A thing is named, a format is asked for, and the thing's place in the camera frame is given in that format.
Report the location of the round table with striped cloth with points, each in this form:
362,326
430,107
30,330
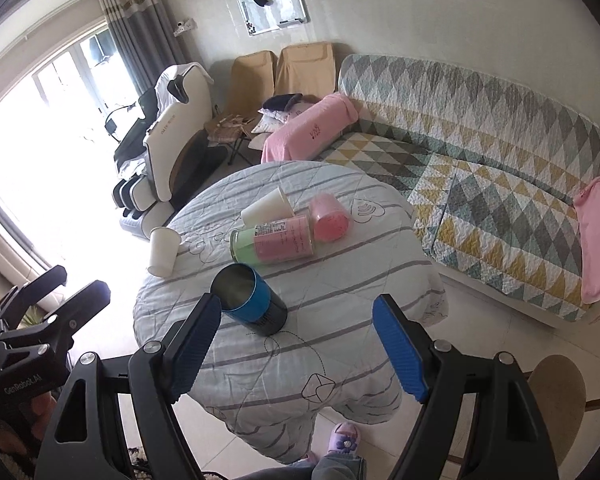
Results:
340,290

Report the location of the glass balcony door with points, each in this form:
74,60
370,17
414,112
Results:
55,135

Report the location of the person's left hand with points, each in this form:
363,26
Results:
44,410

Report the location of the floral cushion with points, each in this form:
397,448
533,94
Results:
275,117

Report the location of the beige folding chair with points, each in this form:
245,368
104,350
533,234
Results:
305,70
247,85

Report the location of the pink and green cup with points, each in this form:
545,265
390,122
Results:
280,242

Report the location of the grey curtain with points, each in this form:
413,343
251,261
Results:
140,30

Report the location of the pink towel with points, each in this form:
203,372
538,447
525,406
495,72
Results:
597,240

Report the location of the blue metal cup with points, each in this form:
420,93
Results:
260,310

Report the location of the white massage chair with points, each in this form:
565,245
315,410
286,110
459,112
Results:
175,150

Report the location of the purple flower slipper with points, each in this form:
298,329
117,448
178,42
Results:
342,437

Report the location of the white wall device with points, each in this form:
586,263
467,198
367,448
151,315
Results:
182,26

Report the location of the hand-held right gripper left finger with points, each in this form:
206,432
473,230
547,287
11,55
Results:
195,347

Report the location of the sofa with diamond patterned cover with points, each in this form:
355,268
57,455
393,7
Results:
480,160

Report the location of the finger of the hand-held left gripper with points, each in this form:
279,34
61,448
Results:
40,287
82,302

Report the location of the board marker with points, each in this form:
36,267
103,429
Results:
290,21

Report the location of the white paper cup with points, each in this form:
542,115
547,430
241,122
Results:
265,207
162,257

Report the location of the beige plaid cloth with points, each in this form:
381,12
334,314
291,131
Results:
227,127

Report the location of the dark cloth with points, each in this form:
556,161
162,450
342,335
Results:
280,101

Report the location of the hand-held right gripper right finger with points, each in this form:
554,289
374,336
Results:
400,352

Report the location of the person's jeans leg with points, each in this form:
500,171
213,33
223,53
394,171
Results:
330,470

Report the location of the round wooden stool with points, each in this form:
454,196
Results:
555,395

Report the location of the pink rolled pillow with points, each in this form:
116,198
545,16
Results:
305,130

